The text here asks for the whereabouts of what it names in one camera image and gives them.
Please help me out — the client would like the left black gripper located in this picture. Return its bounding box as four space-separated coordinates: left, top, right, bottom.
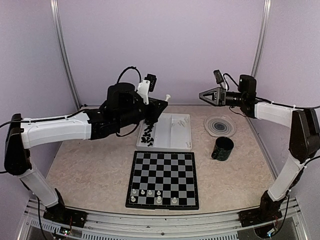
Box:
116 98 168 129

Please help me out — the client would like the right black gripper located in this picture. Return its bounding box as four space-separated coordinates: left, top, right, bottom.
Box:
199 86 245 107

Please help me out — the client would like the black and silver chessboard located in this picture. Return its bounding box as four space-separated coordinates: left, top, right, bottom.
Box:
125 150 200 211

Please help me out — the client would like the white bishop first row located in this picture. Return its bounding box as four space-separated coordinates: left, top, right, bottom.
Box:
172 197 178 204

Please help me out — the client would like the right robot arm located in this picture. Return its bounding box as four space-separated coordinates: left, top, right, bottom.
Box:
199 70 320 222

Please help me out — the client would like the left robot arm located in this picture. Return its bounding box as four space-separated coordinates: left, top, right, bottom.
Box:
4 81 171 223

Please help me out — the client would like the white chess rook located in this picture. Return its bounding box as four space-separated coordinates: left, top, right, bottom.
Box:
165 94 171 102

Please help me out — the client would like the white plastic divided tray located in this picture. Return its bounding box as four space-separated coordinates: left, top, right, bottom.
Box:
136 113 192 152

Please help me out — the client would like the white plate with rings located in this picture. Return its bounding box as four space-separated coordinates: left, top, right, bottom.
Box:
204 114 237 138

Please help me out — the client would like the dark green mug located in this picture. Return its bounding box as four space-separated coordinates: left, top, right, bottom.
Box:
211 136 234 162

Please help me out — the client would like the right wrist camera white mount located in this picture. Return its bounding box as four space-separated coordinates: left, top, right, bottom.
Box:
212 69 229 91

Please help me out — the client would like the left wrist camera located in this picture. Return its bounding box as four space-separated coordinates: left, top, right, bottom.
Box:
136 73 157 105

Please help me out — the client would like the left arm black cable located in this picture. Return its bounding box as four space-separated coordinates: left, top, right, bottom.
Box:
116 66 142 85

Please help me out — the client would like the right aluminium frame post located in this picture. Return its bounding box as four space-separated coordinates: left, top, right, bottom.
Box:
251 0 272 77

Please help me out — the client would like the aluminium frame post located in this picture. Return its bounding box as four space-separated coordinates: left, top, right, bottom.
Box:
251 0 272 77
50 0 82 110

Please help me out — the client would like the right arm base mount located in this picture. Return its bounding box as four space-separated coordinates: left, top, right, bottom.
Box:
238 208 283 228

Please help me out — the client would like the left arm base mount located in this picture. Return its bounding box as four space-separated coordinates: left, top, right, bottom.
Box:
43 208 88 228

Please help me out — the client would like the left aluminium frame post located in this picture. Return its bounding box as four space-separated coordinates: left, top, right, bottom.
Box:
50 0 82 110

